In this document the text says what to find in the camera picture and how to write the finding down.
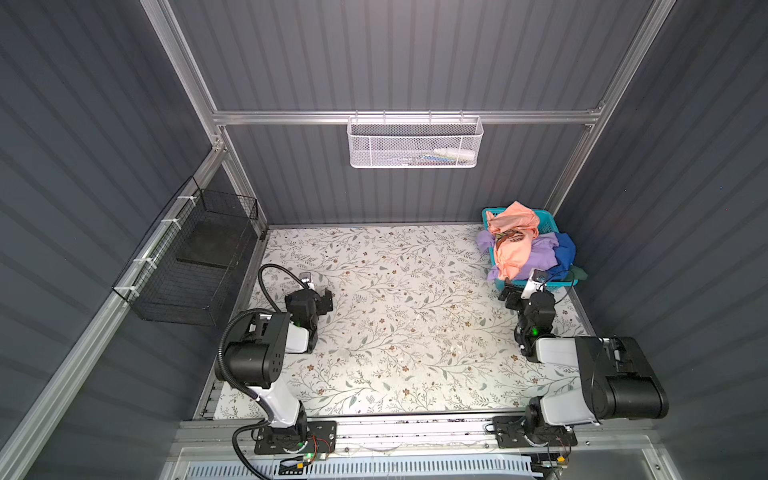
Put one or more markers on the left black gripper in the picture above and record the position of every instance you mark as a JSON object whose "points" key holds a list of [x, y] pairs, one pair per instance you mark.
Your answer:
{"points": [[322, 301]]}

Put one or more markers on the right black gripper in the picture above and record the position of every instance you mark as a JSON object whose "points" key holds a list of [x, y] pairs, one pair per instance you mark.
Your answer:
{"points": [[516, 298]]}

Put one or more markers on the peach orange t-shirt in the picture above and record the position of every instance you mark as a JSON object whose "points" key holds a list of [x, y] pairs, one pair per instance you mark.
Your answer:
{"points": [[513, 231]]}

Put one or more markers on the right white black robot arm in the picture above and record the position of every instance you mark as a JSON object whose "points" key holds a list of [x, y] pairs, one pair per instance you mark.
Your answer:
{"points": [[616, 381]]}

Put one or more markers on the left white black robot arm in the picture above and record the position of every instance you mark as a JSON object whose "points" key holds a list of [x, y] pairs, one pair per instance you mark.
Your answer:
{"points": [[254, 346]]}

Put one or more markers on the dark green garment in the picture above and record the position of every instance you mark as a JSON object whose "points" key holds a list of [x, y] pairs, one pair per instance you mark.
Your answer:
{"points": [[577, 274]]}

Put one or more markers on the purple t-shirt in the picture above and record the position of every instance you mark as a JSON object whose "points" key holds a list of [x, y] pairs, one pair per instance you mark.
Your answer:
{"points": [[542, 254]]}

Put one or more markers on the blue t-shirt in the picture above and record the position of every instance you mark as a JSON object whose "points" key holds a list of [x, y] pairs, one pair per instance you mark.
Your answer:
{"points": [[565, 254]]}

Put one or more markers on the teal plastic laundry basket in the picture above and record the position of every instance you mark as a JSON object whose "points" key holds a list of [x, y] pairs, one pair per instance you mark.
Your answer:
{"points": [[547, 224]]}

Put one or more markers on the floral patterned table mat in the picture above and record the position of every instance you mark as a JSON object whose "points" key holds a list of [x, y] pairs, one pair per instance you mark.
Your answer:
{"points": [[416, 326]]}

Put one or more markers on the white bottle in basket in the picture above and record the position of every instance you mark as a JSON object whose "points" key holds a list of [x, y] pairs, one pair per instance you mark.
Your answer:
{"points": [[457, 155]]}

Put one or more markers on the white ventilation grille strip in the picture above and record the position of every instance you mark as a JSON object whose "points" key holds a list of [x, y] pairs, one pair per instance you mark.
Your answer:
{"points": [[406, 467]]}

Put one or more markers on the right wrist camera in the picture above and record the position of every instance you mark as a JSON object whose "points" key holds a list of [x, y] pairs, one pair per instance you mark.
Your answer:
{"points": [[536, 283]]}

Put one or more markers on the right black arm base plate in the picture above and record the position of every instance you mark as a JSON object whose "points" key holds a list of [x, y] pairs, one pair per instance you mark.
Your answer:
{"points": [[518, 432]]}

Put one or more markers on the black wire basket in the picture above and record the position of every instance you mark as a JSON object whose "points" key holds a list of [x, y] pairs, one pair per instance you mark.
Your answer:
{"points": [[195, 262]]}

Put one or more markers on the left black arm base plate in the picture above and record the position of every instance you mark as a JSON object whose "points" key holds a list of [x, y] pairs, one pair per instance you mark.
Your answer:
{"points": [[310, 437]]}

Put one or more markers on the white wire mesh basket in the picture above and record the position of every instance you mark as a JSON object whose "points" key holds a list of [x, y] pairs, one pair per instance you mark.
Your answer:
{"points": [[408, 141]]}

